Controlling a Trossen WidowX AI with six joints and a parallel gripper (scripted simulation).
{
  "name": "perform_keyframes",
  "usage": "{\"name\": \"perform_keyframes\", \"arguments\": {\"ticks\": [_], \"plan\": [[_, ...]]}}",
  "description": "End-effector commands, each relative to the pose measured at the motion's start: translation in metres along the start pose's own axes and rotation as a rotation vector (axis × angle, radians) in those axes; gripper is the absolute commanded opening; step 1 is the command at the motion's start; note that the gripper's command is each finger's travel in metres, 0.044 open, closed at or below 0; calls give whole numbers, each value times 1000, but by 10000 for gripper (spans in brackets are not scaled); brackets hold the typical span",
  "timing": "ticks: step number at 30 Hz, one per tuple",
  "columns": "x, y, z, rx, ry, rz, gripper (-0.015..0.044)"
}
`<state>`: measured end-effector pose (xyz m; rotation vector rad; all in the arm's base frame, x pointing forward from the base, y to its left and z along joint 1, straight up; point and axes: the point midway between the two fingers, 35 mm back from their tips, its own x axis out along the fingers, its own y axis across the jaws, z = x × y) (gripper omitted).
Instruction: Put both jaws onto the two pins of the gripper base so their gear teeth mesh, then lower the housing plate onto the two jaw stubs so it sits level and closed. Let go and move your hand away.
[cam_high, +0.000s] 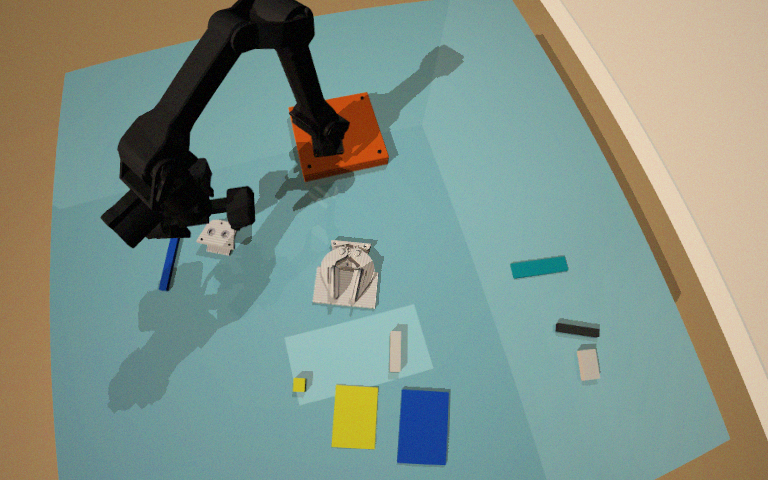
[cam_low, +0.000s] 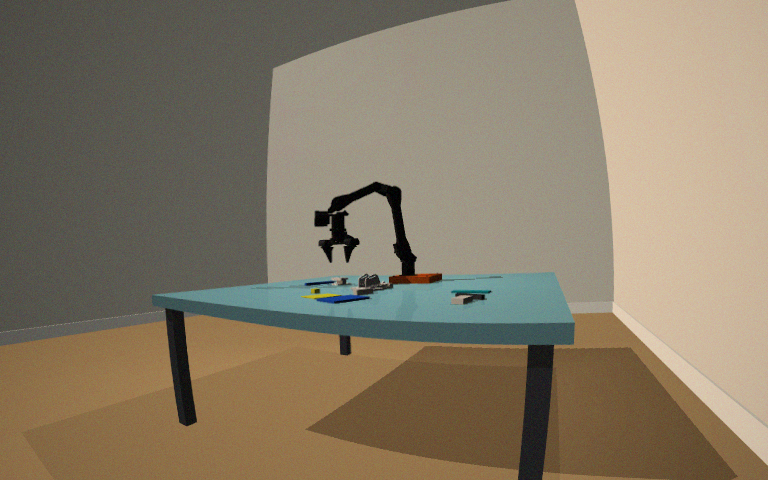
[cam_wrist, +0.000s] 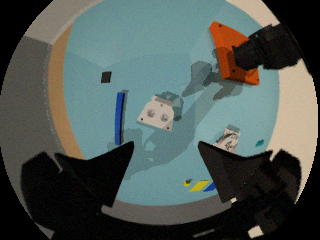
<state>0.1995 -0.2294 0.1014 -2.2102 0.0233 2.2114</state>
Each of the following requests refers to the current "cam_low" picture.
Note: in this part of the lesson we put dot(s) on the blue rectangular plate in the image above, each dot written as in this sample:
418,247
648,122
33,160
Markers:
343,299

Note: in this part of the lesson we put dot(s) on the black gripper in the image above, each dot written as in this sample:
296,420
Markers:
338,234

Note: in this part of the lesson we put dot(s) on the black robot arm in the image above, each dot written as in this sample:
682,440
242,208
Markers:
394,196

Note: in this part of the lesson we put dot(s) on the yellow rectangular plate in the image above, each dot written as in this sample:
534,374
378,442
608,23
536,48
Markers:
321,296

